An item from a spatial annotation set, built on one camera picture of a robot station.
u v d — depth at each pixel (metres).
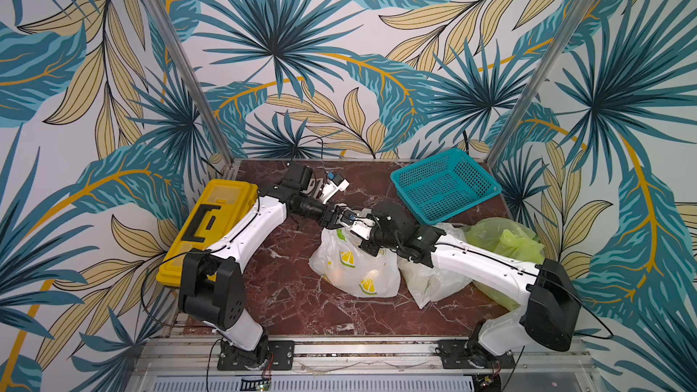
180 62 0.85
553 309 0.40
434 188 1.10
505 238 0.78
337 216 0.70
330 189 0.72
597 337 0.44
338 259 0.82
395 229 0.60
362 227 0.68
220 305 0.43
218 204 0.84
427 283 0.82
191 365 0.73
